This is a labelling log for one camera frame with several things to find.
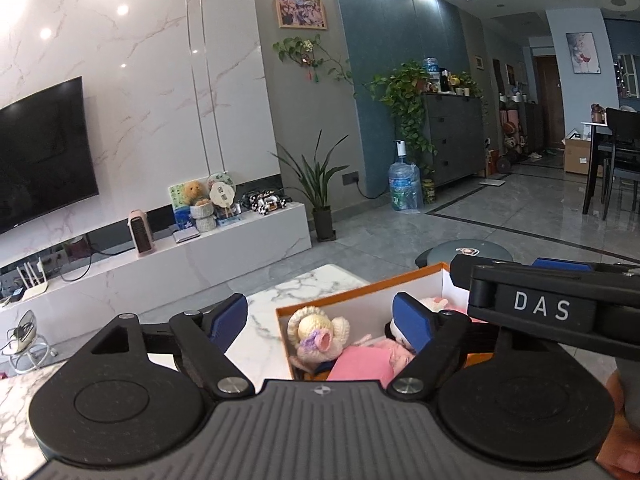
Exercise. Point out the blue water jug with pump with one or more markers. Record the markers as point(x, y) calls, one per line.
point(405, 185)

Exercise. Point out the clear water bottle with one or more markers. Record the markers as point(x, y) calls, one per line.
point(431, 72)

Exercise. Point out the small wall frame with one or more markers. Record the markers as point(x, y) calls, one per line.
point(479, 62)

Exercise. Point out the small brown bear figure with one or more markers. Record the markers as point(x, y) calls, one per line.
point(597, 114)

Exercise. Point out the green patterned tin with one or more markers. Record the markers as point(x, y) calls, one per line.
point(428, 191)

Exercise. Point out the flat white media box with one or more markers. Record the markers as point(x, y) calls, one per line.
point(185, 236)

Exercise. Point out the brown cardboard carton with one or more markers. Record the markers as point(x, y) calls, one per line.
point(577, 157)

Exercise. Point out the brown teddy bear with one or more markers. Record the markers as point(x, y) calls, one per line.
point(193, 193)

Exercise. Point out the wooden framed wall picture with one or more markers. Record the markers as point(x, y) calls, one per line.
point(301, 12)

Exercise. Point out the hanging vine plant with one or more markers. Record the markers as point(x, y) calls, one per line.
point(310, 55)

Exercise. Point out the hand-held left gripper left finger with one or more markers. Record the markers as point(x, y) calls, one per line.
point(229, 319)

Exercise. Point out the round paper fan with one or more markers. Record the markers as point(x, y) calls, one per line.
point(222, 194)

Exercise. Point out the white pink wall picture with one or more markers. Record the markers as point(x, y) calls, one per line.
point(581, 56)

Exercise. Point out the dark dining table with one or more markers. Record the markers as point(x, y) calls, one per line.
point(595, 132)

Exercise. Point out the grey round stool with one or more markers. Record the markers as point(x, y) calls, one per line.
point(440, 255)

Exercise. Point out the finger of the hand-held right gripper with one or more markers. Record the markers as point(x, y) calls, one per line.
point(562, 265)
point(462, 270)

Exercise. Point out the black television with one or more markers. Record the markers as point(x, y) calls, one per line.
point(45, 160)

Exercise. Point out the pink white heater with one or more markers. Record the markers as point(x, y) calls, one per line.
point(142, 235)

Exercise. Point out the black white toy car set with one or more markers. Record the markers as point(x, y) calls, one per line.
point(267, 202)

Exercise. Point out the dark wall socket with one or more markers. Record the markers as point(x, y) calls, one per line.
point(351, 177)

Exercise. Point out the potted long leaf plant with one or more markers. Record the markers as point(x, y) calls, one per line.
point(320, 185)

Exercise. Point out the orange cardboard box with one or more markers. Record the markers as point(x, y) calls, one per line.
point(285, 340)

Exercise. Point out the white marble tv cabinet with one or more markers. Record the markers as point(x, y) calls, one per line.
point(175, 280)

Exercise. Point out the white floor scale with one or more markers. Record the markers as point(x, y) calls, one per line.
point(492, 182)

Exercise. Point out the white desk fan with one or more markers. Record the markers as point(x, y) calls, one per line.
point(25, 340)

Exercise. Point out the trailing pothos plant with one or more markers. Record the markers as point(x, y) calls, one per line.
point(402, 95)

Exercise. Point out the crochet doll with flower hat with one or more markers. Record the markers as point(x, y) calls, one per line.
point(315, 335)

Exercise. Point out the dark grey drawer cabinet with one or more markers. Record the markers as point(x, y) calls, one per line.
point(452, 140)

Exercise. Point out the white wifi router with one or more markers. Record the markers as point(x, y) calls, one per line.
point(34, 287)

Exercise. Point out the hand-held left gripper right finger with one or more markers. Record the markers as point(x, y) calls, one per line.
point(412, 321)

